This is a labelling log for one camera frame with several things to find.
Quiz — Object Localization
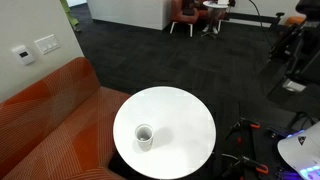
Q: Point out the white paper cup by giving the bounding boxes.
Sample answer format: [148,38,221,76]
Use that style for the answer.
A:
[134,123,155,152]

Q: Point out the orange chair white legs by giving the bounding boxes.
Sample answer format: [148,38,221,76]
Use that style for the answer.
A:
[169,0,202,38]

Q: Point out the white counter block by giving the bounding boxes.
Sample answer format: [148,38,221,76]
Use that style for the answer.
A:
[86,0,173,31]

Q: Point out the seated person white shoes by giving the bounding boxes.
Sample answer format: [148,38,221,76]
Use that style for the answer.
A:
[181,0,221,35]

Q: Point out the small white round table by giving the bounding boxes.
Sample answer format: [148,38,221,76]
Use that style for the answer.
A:
[201,0,232,39]

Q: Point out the orange patterned sofa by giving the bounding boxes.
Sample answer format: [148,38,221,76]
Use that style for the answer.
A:
[0,56,133,180]

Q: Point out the green object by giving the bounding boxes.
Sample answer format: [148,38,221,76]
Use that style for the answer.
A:
[59,0,82,33]

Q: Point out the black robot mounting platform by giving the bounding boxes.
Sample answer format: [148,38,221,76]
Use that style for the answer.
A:
[213,114,320,180]

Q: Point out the black office chair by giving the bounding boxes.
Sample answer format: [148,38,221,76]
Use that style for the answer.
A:
[259,0,320,105]

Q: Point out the orange round ottoman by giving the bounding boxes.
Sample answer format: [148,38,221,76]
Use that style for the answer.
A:
[284,16,306,28]

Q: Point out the black clamp orange handle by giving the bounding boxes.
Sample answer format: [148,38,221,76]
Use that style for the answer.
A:
[223,117,262,141]
[221,153,270,180]

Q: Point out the black camera boom bar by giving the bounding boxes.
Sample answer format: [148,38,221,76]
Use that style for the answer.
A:
[229,11,286,32]

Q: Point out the white light switch plate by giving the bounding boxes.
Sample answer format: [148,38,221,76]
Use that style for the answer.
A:
[34,33,61,56]

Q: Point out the thin black camera cable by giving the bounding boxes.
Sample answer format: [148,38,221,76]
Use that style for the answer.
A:
[248,0,273,48]

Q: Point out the black cable loop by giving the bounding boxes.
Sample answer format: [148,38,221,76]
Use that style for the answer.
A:
[286,111,318,132]

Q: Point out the white wall thermostat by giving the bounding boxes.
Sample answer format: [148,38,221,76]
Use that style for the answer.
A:
[11,45,36,66]

